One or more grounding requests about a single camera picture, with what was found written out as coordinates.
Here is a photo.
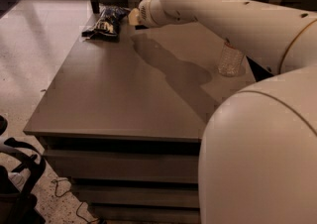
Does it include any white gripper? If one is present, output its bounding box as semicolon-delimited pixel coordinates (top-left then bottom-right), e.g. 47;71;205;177
128;0;162;28

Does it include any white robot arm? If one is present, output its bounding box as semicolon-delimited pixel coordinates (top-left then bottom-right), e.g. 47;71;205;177
129;0;317;224

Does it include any blue chip bag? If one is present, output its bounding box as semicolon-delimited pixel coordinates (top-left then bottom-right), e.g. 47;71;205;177
81;6;131;42

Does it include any grey drawer cabinet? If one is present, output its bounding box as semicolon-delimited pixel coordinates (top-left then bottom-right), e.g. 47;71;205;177
24;23;255;224

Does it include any clear plastic water bottle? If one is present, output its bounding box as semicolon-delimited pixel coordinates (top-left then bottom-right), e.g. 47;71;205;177
218;42;244;77

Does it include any black chair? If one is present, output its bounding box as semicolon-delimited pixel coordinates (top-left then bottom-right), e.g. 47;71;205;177
0;115;48;224

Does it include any thin black floor cable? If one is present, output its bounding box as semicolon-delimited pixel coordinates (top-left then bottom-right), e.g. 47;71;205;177
51;176;100;224

